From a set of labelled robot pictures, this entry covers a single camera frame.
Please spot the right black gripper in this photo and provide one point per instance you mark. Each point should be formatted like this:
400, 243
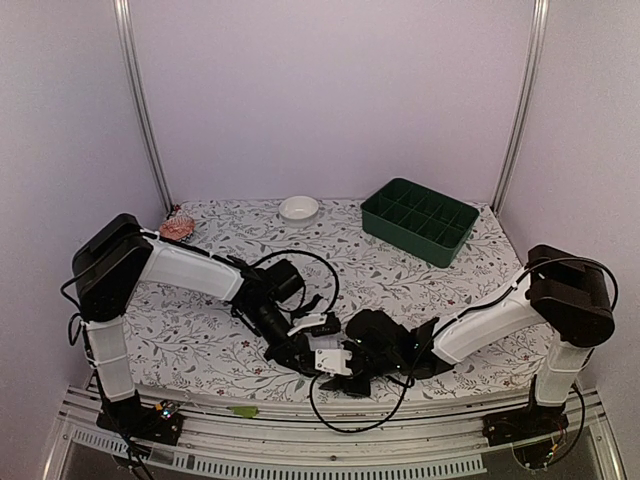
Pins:
340, 385

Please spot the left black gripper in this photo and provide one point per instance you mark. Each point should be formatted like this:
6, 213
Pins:
284, 354

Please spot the white underwear black trim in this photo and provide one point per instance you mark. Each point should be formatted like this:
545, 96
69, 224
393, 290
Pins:
328, 343

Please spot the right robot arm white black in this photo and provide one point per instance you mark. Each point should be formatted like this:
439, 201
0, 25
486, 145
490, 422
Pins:
575, 296

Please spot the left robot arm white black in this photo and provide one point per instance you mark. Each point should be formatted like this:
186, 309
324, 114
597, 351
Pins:
110, 268

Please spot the green tape piece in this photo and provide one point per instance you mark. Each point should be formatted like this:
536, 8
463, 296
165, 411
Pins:
244, 411

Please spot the floral patterned table mat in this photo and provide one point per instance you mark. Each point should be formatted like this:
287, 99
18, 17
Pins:
185, 342

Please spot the white ceramic bowl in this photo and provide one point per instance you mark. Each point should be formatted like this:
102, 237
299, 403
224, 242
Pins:
298, 210

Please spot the green divided organizer tray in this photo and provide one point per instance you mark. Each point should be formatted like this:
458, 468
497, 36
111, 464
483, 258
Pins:
422, 222

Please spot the red patterned cupcake cup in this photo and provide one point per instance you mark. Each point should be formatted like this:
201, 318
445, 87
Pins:
177, 228

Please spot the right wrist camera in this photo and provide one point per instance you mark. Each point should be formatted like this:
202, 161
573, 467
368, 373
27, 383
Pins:
333, 361

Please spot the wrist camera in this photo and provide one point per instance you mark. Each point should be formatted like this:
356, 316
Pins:
317, 324
333, 361

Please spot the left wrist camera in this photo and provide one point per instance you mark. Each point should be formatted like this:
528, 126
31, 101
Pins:
317, 324

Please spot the aluminium front rail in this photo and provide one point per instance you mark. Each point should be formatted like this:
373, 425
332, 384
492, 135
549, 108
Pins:
426, 439

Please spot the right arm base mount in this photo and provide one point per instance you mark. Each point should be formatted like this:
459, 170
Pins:
534, 433

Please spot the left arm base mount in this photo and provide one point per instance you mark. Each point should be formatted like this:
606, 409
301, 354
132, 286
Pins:
131, 419

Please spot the left aluminium frame post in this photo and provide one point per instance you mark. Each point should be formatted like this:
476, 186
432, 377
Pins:
126, 36

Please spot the aluminium frame post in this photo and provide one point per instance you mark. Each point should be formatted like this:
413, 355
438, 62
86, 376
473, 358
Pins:
532, 61
126, 36

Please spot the right aluminium frame post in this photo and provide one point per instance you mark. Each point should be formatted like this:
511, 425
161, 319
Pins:
532, 61

